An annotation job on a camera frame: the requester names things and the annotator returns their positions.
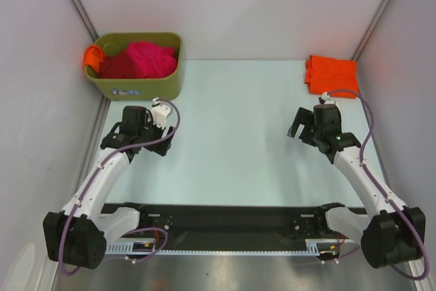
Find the orange t shirt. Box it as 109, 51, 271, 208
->
305, 55, 358, 99
82, 44, 107, 74

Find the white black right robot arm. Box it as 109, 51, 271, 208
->
287, 103, 426, 269

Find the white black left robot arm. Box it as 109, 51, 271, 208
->
43, 98, 180, 275

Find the pink t shirt in bin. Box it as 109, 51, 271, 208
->
124, 42, 178, 79

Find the dark red t shirt in bin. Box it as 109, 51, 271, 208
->
99, 52, 140, 79

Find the orange t shirt on bin edge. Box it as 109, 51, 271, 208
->
82, 44, 107, 74

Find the olive green plastic bin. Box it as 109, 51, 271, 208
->
84, 32, 183, 101

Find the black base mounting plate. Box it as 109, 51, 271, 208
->
98, 203, 372, 252

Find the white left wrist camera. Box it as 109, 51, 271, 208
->
151, 97, 172, 129

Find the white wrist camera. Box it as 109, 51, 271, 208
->
151, 97, 172, 129
318, 92, 337, 106

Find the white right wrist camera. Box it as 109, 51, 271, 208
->
318, 92, 337, 106

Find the white slotted cable duct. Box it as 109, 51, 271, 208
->
105, 239, 347, 259

